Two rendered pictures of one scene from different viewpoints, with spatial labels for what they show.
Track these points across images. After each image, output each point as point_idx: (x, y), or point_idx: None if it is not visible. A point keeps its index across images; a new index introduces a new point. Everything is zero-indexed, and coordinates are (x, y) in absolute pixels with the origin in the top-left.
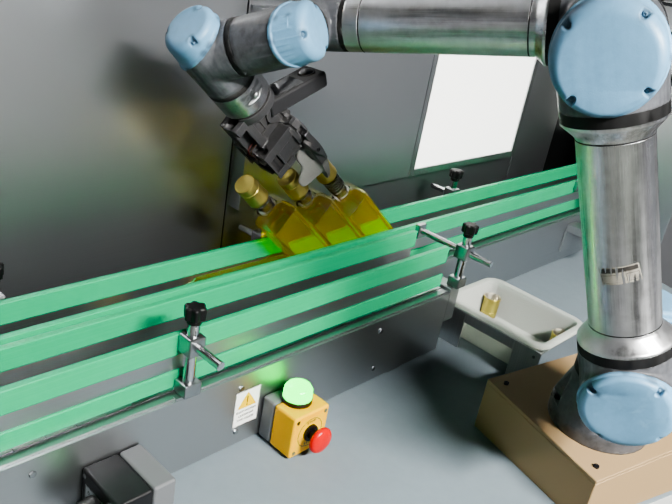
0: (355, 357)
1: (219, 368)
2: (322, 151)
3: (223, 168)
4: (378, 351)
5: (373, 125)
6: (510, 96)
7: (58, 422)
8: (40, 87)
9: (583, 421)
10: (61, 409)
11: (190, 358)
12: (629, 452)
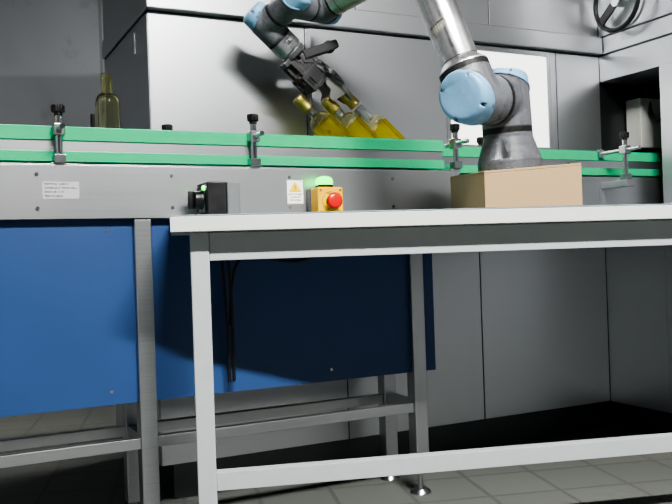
0: (375, 191)
1: (261, 133)
2: (339, 77)
3: (302, 122)
4: (395, 194)
5: (405, 106)
6: (531, 104)
7: (185, 158)
8: (194, 62)
9: (446, 114)
10: (186, 153)
11: (251, 140)
12: (517, 167)
